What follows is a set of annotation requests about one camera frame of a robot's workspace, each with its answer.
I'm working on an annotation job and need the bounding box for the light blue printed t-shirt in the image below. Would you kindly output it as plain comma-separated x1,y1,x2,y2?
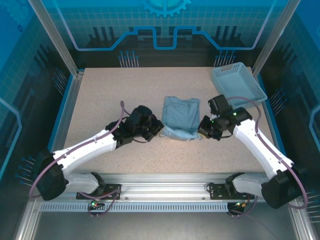
159,96,203,142

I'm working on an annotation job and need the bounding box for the teal perforated plastic basket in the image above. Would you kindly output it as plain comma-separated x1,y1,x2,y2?
211,61,268,109

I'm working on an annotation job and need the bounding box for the small circuit board with LEDs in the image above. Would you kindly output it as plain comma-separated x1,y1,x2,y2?
233,201,251,210
87,199,105,211

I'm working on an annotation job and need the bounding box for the grey metal lower shelf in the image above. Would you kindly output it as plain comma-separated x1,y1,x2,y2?
14,199,309,240

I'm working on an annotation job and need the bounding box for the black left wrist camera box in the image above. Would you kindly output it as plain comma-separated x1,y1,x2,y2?
124,105,154,131

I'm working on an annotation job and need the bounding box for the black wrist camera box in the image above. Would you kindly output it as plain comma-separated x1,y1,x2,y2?
207,94,233,116
124,105,154,131

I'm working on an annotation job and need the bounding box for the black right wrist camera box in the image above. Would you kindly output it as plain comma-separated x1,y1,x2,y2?
207,94,233,116

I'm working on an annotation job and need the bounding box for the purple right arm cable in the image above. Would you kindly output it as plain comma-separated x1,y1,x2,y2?
224,96,309,236

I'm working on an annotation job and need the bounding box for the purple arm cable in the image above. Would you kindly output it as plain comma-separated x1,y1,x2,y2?
224,96,309,236
29,100,124,217

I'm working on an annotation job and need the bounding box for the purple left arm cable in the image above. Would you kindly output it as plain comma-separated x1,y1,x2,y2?
29,100,124,217

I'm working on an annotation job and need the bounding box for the aluminium frame cross rail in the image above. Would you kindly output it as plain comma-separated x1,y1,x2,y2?
32,172,300,204

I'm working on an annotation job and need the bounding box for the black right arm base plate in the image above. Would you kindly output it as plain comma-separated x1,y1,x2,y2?
206,181,256,201

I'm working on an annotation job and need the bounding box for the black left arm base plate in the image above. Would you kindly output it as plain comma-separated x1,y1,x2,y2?
76,183,123,201

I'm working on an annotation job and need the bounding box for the slotted grey cable duct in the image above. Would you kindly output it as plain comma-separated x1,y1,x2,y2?
38,202,231,213

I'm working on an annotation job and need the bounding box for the aluminium frame side rail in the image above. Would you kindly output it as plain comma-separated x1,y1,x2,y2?
41,71,85,182

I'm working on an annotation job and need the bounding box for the aluminium frame post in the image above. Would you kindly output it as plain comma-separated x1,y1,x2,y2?
250,0,304,77
26,0,85,79

